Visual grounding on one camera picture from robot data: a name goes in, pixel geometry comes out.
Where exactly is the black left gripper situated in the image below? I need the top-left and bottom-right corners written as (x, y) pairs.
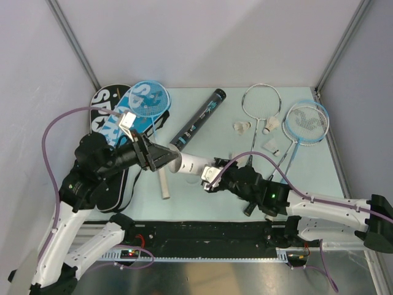
top-left (98, 128), bottom-right (179, 178)

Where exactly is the white shuttlecock tube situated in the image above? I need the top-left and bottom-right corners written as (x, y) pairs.
top-left (167, 152), bottom-right (214, 176)

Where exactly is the white feather shuttlecock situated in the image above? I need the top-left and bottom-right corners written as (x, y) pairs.
top-left (262, 116), bottom-right (279, 135)
top-left (233, 121), bottom-right (251, 136)
top-left (262, 138), bottom-right (281, 157)

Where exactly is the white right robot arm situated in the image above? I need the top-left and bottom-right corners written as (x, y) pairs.
top-left (201, 159), bottom-right (392, 254)

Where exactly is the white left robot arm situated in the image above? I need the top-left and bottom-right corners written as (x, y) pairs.
top-left (8, 132), bottom-right (179, 294)

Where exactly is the clear tube lid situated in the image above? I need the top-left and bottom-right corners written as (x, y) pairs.
top-left (186, 176), bottom-right (200, 184)

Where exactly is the blue sport racket cover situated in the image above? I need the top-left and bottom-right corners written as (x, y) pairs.
top-left (100, 81), bottom-right (170, 146)

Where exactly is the blue racket white grip left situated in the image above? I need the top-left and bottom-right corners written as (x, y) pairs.
top-left (127, 80), bottom-right (172, 201)

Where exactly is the blue racket white grip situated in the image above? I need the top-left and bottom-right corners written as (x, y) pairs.
top-left (279, 100), bottom-right (330, 171)
top-left (127, 80), bottom-right (172, 201)

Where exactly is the black shuttlecock tube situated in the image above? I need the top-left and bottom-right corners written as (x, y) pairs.
top-left (168, 88), bottom-right (227, 152)

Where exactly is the white racket black grip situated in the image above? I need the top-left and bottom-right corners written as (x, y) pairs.
top-left (241, 83), bottom-right (282, 217)

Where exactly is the black sport racket cover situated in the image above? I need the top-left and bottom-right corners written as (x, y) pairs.
top-left (89, 83), bottom-right (170, 213)

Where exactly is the blue racket white grip right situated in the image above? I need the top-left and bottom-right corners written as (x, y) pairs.
top-left (279, 100), bottom-right (330, 171)

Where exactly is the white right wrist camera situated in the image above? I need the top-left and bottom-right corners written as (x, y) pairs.
top-left (201, 166), bottom-right (222, 186)

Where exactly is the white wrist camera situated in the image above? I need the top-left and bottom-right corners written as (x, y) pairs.
top-left (201, 166), bottom-right (222, 186)
top-left (117, 111), bottom-right (136, 140)

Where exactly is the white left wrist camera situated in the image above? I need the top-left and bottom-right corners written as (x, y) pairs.
top-left (117, 111), bottom-right (136, 140)

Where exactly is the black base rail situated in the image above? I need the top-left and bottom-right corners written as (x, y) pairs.
top-left (76, 219), bottom-right (308, 259)

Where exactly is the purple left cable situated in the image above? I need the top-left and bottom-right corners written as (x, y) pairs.
top-left (36, 106), bottom-right (154, 271)

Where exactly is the purple cable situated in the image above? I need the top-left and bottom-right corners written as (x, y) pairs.
top-left (36, 106), bottom-right (154, 271)
top-left (208, 151), bottom-right (393, 293)

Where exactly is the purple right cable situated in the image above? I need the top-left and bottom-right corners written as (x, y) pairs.
top-left (208, 151), bottom-right (393, 293)

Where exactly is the grey aluminium frame post left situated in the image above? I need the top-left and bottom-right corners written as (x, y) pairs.
top-left (45, 0), bottom-right (101, 90)

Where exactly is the grey aluminium frame post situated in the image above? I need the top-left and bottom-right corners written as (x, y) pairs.
top-left (45, 0), bottom-right (101, 90)
top-left (314, 0), bottom-right (374, 95)

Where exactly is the grey aluminium frame post right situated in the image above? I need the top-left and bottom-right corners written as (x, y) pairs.
top-left (314, 0), bottom-right (374, 95)

